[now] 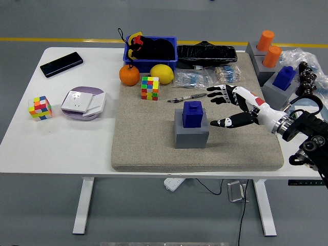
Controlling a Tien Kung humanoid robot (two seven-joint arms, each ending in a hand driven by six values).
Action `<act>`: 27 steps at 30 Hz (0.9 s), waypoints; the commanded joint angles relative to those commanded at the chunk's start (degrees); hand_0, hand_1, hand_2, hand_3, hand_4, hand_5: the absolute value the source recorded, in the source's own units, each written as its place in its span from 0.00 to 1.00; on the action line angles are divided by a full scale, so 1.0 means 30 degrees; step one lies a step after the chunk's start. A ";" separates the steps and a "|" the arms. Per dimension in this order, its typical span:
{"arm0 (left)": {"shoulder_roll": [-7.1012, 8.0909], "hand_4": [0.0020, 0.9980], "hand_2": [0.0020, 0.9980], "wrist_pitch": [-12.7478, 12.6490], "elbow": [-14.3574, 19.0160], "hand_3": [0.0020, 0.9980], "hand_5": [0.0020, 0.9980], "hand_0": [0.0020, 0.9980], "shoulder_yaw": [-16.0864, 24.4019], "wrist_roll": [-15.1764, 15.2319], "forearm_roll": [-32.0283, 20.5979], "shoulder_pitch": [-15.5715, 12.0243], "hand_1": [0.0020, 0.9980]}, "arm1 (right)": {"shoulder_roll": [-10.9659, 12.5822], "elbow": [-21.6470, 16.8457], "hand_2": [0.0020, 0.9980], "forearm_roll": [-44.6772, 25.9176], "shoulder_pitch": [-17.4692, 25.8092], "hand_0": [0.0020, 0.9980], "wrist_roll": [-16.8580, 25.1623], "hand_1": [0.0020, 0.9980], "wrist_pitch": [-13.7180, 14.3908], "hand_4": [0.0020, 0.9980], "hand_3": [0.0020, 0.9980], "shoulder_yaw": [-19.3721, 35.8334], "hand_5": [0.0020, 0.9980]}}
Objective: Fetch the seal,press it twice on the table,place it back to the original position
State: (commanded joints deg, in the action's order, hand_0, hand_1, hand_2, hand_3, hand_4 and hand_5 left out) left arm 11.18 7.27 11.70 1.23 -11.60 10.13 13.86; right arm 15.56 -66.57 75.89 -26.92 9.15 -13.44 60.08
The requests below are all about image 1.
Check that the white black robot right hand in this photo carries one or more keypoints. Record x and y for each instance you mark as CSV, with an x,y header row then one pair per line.
x,y
261,111

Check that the blue square seal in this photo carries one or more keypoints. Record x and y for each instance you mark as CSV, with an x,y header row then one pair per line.
x,y
192,115
284,78

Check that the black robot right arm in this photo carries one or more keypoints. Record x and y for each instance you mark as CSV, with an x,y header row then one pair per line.
x,y
307,123

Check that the grey cube seal holder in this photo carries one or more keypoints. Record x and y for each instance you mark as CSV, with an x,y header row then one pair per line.
x,y
191,138
252,50
264,74
274,95

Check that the orange cylinder seal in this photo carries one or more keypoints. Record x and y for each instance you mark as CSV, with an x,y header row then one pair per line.
x,y
271,57
265,41

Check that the dark brown cylinder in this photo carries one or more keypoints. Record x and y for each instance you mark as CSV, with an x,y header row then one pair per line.
x,y
312,78
306,74
304,85
311,89
303,67
301,92

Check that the clear bag of resistors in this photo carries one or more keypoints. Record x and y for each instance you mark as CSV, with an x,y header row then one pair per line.
x,y
192,78
228,73

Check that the crumpled clear plastic bag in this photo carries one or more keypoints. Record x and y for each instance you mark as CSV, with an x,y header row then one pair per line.
x,y
294,55

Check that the black silver pen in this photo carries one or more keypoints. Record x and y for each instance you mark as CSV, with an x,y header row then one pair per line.
x,y
189,97

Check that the small white plug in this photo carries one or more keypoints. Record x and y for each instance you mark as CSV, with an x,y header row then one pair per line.
x,y
198,67

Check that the black keyboard in plastic wrap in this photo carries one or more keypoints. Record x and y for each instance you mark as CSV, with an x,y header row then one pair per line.
x,y
205,55

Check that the black table control panel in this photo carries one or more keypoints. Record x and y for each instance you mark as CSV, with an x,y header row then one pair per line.
x,y
305,182

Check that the white table leg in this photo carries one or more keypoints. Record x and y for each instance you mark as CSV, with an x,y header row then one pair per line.
x,y
83,205
265,207

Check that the yellow lemon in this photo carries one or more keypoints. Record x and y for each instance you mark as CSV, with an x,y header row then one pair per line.
x,y
162,74

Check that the white power strip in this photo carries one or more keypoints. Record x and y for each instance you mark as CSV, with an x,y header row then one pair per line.
x,y
173,184

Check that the colourful puzzle cube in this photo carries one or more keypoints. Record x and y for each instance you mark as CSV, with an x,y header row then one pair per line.
x,y
150,88
40,109

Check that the black pouch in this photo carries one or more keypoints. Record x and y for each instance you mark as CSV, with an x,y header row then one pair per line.
x,y
159,50

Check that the grey-brown mat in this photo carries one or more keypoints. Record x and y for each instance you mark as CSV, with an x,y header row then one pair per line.
x,y
143,133

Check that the blue plastic bin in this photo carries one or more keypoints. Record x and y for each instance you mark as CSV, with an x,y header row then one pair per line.
x,y
143,66

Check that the orange fruit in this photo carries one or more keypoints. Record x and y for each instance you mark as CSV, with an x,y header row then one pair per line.
x,y
129,75

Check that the red clip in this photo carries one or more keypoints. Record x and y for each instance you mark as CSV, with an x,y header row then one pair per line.
x,y
138,41

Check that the yellow flat piece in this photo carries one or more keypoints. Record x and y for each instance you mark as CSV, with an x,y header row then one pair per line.
x,y
134,35

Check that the purple plate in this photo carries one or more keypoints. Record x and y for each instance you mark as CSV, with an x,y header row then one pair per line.
x,y
87,89

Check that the black smartphone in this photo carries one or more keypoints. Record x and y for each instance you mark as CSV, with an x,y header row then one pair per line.
x,y
61,64

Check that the clear metal bracket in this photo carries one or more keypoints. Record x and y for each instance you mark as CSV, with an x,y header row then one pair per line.
x,y
236,192

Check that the white switch panel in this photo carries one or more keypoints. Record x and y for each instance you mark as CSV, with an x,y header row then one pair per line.
x,y
97,102

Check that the white wall socket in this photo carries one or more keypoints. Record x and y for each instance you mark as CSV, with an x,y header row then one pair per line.
x,y
77,101

